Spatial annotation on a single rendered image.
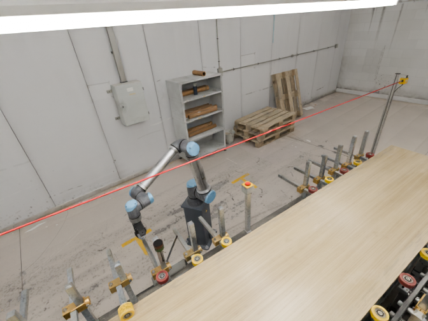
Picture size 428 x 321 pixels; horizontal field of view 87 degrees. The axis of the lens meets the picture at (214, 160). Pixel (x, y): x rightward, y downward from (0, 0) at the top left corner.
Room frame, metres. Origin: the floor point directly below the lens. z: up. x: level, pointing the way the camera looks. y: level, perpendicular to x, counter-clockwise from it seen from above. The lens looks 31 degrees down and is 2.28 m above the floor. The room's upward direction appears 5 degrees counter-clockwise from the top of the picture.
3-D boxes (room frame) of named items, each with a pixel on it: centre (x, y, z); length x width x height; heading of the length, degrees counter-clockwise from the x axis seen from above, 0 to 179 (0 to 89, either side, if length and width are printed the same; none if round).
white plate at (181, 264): (1.04, 0.40, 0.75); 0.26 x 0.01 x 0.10; 121
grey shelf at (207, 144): (4.14, 0.21, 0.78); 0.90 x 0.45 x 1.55; 126
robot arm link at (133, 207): (1.32, 0.64, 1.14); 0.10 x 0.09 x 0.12; 136
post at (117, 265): (0.87, 0.63, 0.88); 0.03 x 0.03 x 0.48; 31
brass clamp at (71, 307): (0.73, 0.86, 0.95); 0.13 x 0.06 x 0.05; 121
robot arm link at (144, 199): (1.40, 0.57, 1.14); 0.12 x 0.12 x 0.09; 46
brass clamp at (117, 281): (0.86, 0.65, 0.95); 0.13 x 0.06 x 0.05; 121
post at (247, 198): (1.39, -0.24, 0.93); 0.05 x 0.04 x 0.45; 121
